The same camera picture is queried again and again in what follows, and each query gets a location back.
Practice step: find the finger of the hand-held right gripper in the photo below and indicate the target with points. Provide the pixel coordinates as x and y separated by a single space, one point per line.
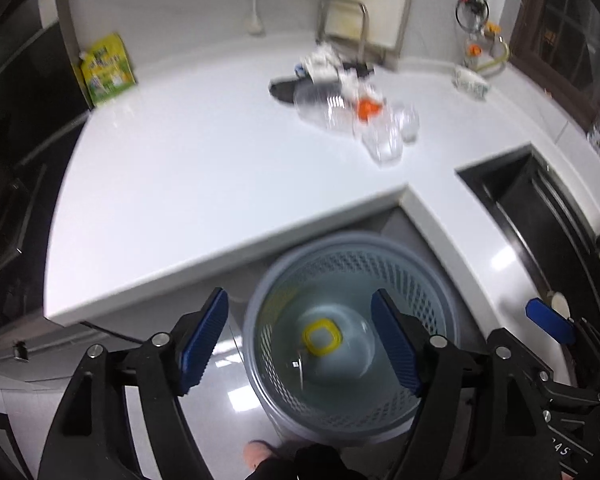
547 317

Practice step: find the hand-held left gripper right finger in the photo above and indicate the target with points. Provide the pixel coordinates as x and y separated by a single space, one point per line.
395 345

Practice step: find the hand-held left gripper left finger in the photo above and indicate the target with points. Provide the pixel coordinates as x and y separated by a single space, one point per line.
202 345

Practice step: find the grey mesh waste basket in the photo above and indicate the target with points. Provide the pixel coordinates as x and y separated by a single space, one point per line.
430 290

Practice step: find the clear bottle with yellow cap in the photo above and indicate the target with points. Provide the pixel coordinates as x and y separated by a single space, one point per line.
311 337

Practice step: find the clear bottle with orange cap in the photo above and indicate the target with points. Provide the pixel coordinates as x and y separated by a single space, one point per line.
367 108

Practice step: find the large clear plastic bottle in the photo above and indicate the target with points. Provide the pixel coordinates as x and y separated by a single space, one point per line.
322 105

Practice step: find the black plastic bag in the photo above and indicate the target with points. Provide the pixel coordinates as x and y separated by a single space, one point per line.
283 89

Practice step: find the white wrapper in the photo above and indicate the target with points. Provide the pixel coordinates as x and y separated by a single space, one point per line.
325 65

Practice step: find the black sink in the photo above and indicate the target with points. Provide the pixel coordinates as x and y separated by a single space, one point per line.
530 210

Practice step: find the person's dark clothing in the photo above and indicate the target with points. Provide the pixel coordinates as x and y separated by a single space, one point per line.
320 462

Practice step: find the white patterned bowl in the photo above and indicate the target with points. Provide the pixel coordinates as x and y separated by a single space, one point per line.
470 82

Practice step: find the black appliance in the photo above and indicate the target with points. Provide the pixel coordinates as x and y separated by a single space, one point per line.
15 150

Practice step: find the green detergent refill pouch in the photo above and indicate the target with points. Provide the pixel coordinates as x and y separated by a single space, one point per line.
107 70

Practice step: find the brass valve with orange knobs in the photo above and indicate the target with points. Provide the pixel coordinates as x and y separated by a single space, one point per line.
490 30

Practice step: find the steel cutting board rack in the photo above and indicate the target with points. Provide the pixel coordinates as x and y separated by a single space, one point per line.
364 35

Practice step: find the red gas shutoff valve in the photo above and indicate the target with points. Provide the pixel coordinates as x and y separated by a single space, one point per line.
467 5

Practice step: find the dark window frame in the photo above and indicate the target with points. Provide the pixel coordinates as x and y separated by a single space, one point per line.
555 25

